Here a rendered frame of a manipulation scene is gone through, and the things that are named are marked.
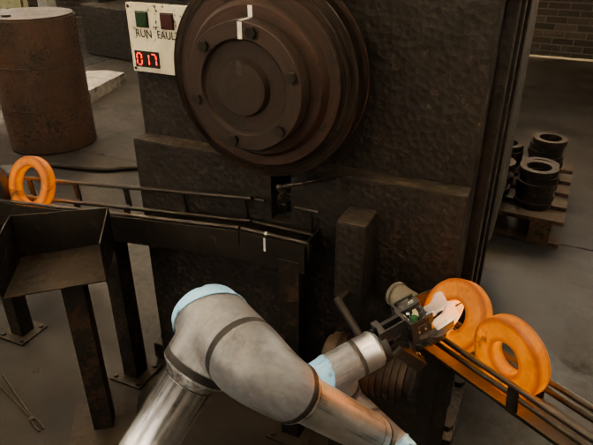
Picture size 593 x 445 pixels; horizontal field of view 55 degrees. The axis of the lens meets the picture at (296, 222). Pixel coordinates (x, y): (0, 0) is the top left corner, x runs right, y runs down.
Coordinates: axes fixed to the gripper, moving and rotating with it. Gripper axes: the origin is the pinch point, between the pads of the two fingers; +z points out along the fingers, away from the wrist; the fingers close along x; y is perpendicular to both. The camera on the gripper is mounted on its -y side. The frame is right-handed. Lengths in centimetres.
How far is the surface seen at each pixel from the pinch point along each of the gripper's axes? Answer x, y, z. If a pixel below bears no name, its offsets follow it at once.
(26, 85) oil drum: 328, -16, -77
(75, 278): 65, 5, -72
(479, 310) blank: -5.6, 3.3, 0.9
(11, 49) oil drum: 331, 7, -75
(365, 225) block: 27.4, 8.3, -4.5
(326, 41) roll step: 36, 51, -2
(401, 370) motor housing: 5.9, -17.4, -12.5
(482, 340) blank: -10.8, 2.0, -3.0
